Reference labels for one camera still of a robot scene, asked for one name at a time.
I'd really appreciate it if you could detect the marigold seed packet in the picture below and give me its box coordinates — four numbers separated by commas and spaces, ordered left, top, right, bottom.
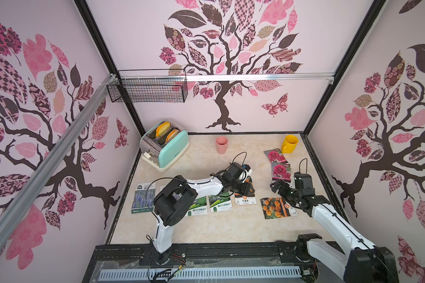
260, 198, 298, 219
234, 176, 257, 206

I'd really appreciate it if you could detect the white slotted cable duct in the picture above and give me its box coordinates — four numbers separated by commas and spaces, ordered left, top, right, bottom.
98, 266, 302, 283

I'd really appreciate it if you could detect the aluminium rail rear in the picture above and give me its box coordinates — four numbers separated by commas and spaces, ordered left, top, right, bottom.
121, 73, 335, 82

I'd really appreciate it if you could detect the hollyhock seed packet rear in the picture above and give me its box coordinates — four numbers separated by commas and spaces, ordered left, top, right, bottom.
264, 148, 288, 164

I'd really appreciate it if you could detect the green gourd packet front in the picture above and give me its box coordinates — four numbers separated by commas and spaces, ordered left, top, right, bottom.
185, 196, 208, 216

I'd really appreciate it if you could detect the mint green toaster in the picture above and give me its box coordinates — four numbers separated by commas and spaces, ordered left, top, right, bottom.
140, 119, 190, 172

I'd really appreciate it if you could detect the green gourd packet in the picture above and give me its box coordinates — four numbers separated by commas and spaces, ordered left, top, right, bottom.
208, 193, 232, 212
185, 196, 208, 216

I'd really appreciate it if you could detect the black wire basket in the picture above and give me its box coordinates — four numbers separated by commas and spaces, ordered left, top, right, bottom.
107, 67, 188, 103

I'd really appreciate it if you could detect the hollyhock seed packet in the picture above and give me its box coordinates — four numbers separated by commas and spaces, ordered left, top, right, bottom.
264, 148, 288, 164
272, 163, 291, 183

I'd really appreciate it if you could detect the aluminium rail left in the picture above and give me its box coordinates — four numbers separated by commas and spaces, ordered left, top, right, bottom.
0, 74, 117, 250

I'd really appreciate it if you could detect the lavender seed packet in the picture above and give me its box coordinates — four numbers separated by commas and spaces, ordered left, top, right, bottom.
131, 183, 157, 214

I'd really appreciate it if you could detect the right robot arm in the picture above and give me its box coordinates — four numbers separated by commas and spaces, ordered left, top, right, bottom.
270, 172, 399, 283

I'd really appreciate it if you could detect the aluminium rail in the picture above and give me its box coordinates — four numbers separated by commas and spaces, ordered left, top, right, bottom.
121, 73, 335, 82
0, 74, 117, 250

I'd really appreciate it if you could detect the hollyhock seed packet front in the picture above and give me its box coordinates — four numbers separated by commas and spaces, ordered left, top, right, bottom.
272, 163, 291, 183

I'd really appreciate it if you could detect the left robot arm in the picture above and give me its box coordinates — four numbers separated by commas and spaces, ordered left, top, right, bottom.
151, 162, 251, 264

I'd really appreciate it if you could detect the yellow mug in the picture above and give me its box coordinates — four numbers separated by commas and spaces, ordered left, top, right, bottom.
281, 134, 299, 154

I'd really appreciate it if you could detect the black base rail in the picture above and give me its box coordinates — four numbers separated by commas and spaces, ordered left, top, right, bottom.
88, 241, 314, 268

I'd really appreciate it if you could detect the pink cup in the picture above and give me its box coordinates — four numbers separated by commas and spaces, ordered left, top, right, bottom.
216, 136, 229, 154

